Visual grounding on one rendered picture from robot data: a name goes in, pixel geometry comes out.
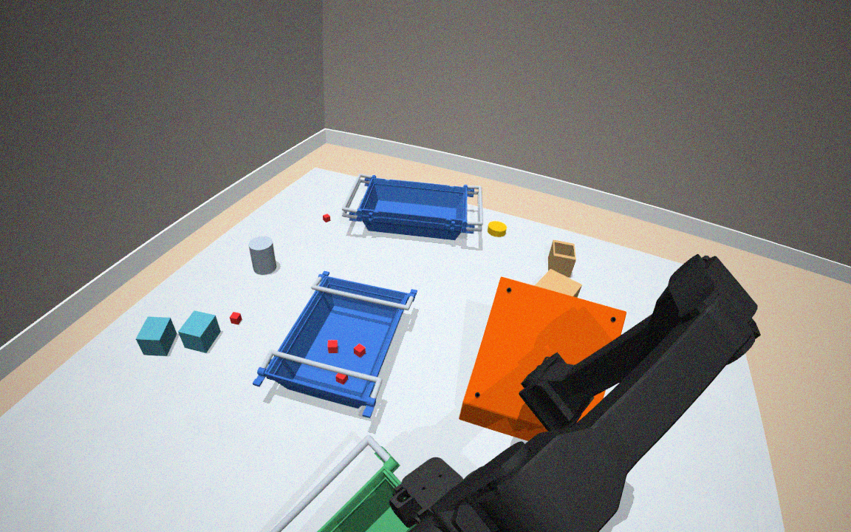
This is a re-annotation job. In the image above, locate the dark grey cylinder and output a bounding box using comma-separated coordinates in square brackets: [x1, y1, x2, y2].
[248, 236, 276, 275]

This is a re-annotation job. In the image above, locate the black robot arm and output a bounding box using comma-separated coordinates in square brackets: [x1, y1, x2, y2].
[389, 254, 761, 532]

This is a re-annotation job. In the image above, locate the green plastic tray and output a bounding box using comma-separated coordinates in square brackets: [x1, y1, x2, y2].
[270, 435, 416, 532]

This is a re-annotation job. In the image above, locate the light blue cube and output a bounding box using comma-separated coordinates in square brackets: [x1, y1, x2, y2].
[135, 316, 177, 356]
[178, 311, 221, 354]

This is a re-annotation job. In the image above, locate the yellow flat cylinder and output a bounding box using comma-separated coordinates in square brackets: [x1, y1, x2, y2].
[487, 222, 507, 237]

